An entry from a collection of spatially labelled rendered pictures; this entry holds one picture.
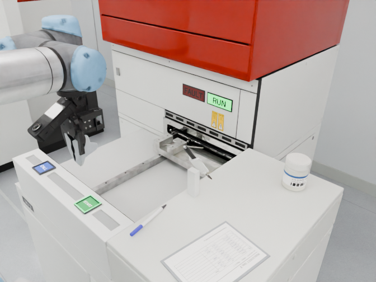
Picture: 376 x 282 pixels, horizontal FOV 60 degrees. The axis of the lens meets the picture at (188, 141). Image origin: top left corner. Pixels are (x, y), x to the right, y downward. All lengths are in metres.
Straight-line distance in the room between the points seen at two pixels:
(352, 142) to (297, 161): 1.76
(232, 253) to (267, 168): 0.39
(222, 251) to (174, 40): 0.77
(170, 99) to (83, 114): 0.67
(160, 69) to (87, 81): 0.86
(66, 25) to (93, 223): 0.49
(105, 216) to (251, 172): 0.47
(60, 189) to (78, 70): 0.56
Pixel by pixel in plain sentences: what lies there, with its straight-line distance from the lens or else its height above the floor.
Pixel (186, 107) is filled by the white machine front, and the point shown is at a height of 1.02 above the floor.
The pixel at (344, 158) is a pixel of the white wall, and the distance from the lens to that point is 2.82.
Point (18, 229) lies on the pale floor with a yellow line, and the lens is 2.49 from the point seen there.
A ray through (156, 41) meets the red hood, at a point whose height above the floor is 1.28.
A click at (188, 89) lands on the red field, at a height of 1.11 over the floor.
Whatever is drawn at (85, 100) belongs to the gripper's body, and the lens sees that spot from 0.83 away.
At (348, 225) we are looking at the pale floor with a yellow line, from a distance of 2.52.
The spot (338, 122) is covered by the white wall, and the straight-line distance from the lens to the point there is 2.72.
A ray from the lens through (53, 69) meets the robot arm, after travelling 0.56.
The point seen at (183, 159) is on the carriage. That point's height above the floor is 0.88.
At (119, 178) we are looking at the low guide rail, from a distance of 1.26.
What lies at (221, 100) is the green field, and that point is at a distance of 1.23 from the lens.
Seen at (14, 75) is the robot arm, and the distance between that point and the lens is 0.52.
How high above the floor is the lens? 1.58
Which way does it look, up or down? 30 degrees down
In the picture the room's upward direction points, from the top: 1 degrees clockwise
